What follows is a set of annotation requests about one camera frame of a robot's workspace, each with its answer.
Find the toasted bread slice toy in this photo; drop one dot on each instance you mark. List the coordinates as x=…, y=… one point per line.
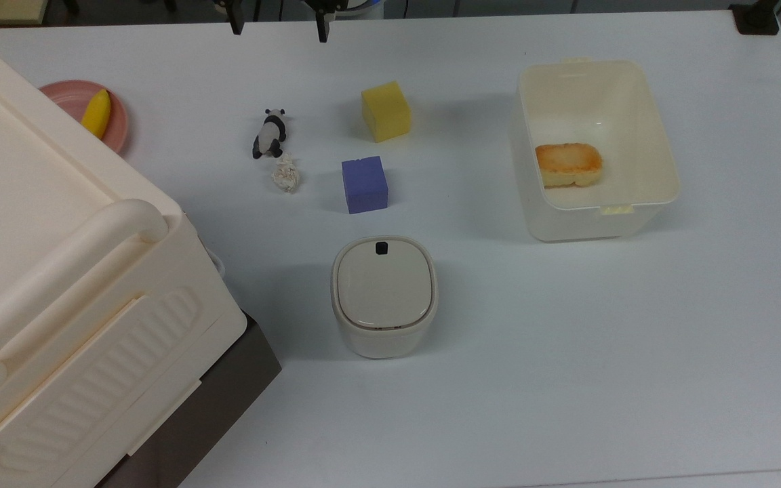
x=568, y=165

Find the yellow toy banana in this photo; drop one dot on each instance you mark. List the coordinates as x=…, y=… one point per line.
x=97, y=114

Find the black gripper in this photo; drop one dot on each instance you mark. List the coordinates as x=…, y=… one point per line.
x=333, y=4

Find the small white crumpled figurine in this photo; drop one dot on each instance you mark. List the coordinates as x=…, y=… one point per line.
x=286, y=175

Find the purple foam cube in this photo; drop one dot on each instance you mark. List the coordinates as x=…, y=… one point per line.
x=365, y=184

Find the black white panda figurine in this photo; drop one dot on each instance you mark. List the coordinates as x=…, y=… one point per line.
x=271, y=133

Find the cream plastic basket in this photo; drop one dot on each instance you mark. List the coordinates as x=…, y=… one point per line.
x=634, y=122

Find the yellow foam cube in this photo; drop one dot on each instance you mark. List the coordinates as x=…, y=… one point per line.
x=386, y=112

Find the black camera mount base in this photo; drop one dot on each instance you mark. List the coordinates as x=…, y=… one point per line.
x=756, y=17

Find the beige lidded trash bin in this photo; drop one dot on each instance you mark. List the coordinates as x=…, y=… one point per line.
x=384, y=291

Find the pink plate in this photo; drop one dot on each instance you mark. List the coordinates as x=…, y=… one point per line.
x=118, y=129

